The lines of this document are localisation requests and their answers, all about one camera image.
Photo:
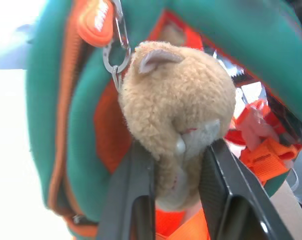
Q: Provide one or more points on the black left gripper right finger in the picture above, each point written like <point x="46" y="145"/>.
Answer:
<point x="231" y="190"/>

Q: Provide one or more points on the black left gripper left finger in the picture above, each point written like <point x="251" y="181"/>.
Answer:
<point x="130" y="197"/>

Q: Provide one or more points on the orange and teal backpack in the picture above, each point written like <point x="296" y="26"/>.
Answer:
<point x="241" y="30"/>

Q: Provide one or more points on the silver carabiner clip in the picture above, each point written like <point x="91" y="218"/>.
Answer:
<point x="118" y="45"/>

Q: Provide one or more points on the orange rubber zipper tag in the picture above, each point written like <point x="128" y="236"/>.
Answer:
<point x="97" y="20"/>

